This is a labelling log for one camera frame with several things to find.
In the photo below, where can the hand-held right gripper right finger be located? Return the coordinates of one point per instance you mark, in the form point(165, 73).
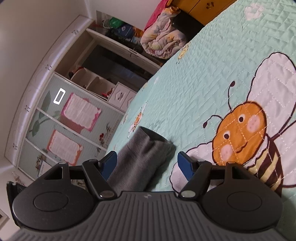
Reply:
point(186, 165)

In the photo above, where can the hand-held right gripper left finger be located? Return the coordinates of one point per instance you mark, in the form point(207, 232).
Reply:
point(108, 165)

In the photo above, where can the grey knit sweater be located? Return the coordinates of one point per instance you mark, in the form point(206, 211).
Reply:
point(138, 162)

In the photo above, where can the blue-bordered poster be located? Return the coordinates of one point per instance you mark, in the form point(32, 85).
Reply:
point(45, 169)

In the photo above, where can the orange-bordered poster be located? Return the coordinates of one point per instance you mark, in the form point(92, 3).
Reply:
point(64, 146)

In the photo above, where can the pink-bordered poster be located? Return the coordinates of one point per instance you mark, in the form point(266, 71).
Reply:
point(81, 112)

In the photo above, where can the small red ornament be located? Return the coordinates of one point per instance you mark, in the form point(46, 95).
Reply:
point(106, 94)

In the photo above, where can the white drawer cabinet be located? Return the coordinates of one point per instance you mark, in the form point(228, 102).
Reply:
point(121, 95)

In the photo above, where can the teal bee-print bedspread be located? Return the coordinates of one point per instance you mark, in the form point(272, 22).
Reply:
point(185, 92)

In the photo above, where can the white sliding-door wardrobe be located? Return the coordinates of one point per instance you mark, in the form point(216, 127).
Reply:
point(39, 115)

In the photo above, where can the white corner shelf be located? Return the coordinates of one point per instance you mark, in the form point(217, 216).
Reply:
point(92, 82)

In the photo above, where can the folded floral quilt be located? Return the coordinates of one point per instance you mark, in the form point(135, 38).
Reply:
point(161, 37)

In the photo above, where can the blue bag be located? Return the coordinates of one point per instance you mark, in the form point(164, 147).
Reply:
point(123, 31)

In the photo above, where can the orange bag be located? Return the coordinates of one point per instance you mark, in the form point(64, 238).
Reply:
point(138, 32)

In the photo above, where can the green plastic bag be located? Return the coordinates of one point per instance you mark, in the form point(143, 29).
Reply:
point(114, 22)

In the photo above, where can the red blanket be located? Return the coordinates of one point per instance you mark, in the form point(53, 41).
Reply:
point(157, 14)

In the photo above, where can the wooden bedside cabinet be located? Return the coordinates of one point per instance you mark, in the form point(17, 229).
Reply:
point(201, 10)

